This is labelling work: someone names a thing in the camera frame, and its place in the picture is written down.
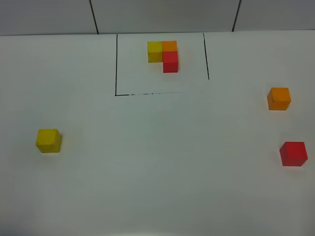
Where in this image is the red template block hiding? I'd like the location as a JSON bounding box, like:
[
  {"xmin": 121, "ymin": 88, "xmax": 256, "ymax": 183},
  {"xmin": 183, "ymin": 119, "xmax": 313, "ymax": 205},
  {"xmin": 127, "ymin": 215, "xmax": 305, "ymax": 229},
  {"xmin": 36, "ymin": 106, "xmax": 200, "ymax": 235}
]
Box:
[{"xmin": 162, "ymin": 51, "xmax": 179, "ymax": 73}]

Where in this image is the yellow template block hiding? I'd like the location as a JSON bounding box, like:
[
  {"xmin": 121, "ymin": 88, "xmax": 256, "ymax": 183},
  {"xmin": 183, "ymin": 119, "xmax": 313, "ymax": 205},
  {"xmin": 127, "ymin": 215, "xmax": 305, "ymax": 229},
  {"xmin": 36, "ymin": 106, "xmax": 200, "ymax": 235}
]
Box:
[{"xmin": 147, "ymin": 41, "xmax": 163, "ymax": 63}]

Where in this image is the orange template block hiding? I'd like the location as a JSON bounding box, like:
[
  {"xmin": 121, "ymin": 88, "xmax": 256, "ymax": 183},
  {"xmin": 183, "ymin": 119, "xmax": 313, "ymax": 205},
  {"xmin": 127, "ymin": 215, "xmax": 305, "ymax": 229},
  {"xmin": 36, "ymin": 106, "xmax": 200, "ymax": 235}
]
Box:
[{"xmin": 162, "ymin": 41, "xmax": 178, "ymax": 52}]

